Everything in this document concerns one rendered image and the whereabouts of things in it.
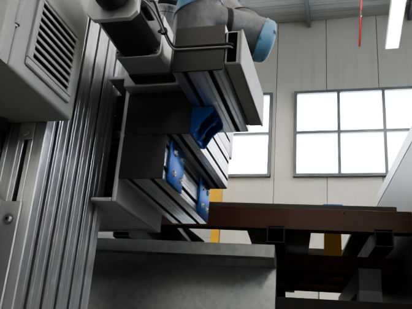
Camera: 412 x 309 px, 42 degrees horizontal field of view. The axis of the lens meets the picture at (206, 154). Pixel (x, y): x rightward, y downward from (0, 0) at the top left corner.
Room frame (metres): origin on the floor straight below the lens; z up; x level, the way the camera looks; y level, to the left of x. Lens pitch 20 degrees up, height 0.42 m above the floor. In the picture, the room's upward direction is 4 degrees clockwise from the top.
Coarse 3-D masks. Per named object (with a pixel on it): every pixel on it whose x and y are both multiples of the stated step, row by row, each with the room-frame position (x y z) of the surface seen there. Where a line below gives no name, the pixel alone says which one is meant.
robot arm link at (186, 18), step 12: (180, 0) 1.12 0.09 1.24; (192, 0) 1.10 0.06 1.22; (204, 0) 1.10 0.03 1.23; (216, 0) 1.12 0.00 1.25; (180, 12) 1.12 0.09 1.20; (192, 12) 1.10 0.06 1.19; (204, 12) 1.10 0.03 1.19; (216, 12) 1.11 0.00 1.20; (228, 12) 1.13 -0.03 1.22; (180, 24) 1.11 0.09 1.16; (192, 24) 1.10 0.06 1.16; (204, 24) 1.10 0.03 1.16; (216, 24) 1.12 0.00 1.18; (228, 24) 1.13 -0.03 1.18
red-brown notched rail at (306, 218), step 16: (208, 208) 1.52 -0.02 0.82; (224, 208) 1.51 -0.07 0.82; (240, 208) 1.50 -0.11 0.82; (256, 208) 1.49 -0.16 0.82; (272, 208) 1.49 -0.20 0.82; (288, 208) 1.48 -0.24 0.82; (304, 208) 1.47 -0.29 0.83; (176, 224) 1.53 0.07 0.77; (192, 224) 1.53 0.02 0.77; (208, 224) 1.52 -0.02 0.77; (224, 224) 1.51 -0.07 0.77; (240, 224) 1.50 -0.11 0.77; (256, 224) 1.49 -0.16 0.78; (272, 224) 1.48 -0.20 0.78; (288, 224) 1.48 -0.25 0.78; (304, 224) 1.47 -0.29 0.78; (320, 224) 1.46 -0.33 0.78; (336, 224) 1.45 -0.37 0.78; (352, 224) 1.45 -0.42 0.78; (368, 224) 1.44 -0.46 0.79; (384, 224) 1.43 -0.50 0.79; (400, 224) 1.42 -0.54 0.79
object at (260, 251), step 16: (112, 240) 1.36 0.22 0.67; (128, 240) 1.35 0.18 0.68; (144, 240) 1.34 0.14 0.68; (160, 240) 1.34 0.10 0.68; (96, 256) 1.57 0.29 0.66; (112, 256) 1.56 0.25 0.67; (128, 256) 1.55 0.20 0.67; (144, 256) 1.55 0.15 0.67; (160, 256) 1.54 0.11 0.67; (176, 256) 1.53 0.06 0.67; (192, 256) 1.52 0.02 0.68; (208, 256) 1.51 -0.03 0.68; (224, 256) 1.49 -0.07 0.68; (240, 256) 1.47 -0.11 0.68; (256, 256) 1.29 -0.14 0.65; (272, 256) 1.29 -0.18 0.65
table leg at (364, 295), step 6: (372, 270) 1.49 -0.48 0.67; (372, 276) 1.49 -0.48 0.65; (366, 282) 1.49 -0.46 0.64; (378, 282) 1.48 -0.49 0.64; (372, 288) 1.49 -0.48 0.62; (360, 294) 1.49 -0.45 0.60; (366, 294) 1.49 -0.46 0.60; (372, 294) 1.49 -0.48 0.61; (378, 294) 1.48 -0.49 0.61; (360, 300) 1.49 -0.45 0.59; (366, 300) 1.49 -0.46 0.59; (372, 300) 1.49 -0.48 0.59; (378, 300) 1.48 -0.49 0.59
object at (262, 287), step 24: (96, 264) 1.53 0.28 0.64; (120, 264) 1.52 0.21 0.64; (144, 264) 1.51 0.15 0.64; (168, 264) 1.49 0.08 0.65; (192, 264) 1.48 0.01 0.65; (96, 288) 1.53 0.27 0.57; (120, 288) 1.52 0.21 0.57; (144, 288) 1.51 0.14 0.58; (168, 288) 1.49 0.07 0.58; (192, 288) 1.48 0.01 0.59; (216, 288) 1.47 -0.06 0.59; (240, 288) 1.46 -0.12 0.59; (264, 288) 1.45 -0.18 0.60
